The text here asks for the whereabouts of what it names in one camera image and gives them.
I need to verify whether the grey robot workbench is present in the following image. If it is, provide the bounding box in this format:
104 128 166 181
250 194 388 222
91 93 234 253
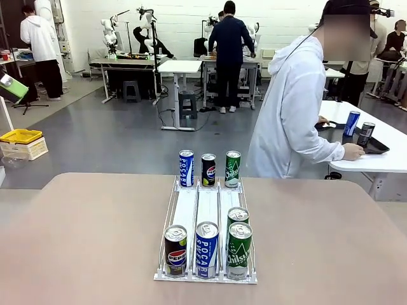
88 55 160 104

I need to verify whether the cluttered white side desk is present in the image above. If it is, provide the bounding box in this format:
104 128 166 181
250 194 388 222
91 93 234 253
0 47 36 83

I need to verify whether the blue Pocari Sweat can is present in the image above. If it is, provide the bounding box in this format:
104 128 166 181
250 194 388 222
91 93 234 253
195 221 220 280
342 111 361 137
179 149 195 187

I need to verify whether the bystander in beige shirt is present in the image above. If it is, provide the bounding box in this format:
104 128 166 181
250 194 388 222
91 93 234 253
336 12 389 107

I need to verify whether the large white table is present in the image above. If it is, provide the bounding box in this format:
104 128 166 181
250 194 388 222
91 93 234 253
313 100 407 201

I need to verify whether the bystander in black top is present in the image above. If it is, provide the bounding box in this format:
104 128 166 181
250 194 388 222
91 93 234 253
383 19 407 60

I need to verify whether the bystander in navy clothes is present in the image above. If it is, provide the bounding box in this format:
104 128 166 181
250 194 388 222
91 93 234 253
208 0 257 114

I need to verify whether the tall white air conditioner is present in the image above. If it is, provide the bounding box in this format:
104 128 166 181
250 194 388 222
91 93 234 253
33 0 74 82

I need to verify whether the small white standing desk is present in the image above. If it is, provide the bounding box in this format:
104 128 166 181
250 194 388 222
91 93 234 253
158 59 204 132

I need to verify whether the person in white hoodie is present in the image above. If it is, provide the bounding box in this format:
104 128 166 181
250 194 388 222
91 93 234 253
246 0 379 179

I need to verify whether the green white light box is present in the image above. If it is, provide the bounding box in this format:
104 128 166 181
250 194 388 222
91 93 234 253
0 72 29 104

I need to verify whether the clear plastic bowl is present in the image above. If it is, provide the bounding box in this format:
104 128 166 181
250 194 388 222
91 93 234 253
1 155 29 169

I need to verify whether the green Chilsung cider can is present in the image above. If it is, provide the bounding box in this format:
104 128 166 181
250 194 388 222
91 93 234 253
226 221 253 281
225 151 242 188
227 207 250 228

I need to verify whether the clear white can dispenser rack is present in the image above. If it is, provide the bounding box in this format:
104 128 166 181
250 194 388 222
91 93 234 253
153 176 258 284

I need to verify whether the person's right hand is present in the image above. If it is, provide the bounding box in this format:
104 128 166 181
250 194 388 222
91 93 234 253
342 142 366 161

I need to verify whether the bystander in white hoodie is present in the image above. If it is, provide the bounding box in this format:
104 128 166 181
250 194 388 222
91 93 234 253
19 4 64 102

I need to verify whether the white plastic crate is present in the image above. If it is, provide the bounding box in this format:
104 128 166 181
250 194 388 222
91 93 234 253
0 137 50 161

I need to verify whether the black camera stand pole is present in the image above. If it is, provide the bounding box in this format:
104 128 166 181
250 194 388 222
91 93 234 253
151 11 162 105

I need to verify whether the black serving tray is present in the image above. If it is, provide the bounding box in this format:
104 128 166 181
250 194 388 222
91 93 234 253
314 119 390 156

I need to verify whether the person's right forearm white sleeve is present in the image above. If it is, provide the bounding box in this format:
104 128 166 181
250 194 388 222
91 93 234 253
301 139 347 165

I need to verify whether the white black background robot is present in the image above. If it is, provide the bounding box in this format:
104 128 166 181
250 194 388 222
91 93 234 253
132 6 175 60

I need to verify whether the black floor tripod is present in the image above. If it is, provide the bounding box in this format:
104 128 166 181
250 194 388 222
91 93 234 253
12 93 50 116

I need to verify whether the grey metal workbench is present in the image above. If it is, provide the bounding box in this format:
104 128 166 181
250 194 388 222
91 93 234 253
202 55 260 111

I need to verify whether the white background desk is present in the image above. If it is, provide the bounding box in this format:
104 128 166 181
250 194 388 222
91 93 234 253
324 68 346 96

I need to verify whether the black Pepsi can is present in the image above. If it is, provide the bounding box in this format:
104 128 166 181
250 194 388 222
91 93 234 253
201 153 217 187
356 121 376 147
163 224 188 279

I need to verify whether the grey plastic stool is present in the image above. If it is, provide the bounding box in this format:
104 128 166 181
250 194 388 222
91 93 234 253
177 90 198 120
122 80 142 103

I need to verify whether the yellow plastic crate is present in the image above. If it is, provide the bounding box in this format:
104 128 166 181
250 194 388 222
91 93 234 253
0 128 44 146

